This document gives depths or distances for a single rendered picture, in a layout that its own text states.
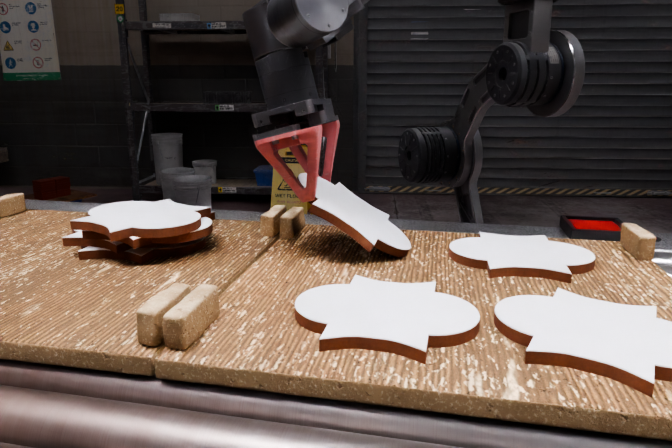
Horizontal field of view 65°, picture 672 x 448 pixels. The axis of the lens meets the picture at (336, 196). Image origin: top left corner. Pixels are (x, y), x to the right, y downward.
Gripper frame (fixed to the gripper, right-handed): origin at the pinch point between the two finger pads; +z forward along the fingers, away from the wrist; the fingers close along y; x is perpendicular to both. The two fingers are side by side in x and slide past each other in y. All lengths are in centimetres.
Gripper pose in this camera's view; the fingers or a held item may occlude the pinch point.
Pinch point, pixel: (314, 187)
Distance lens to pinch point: 57.7
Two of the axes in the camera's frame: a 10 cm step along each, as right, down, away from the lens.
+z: 2.4, 9.6, 1.3
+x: -9.5, 2.1, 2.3
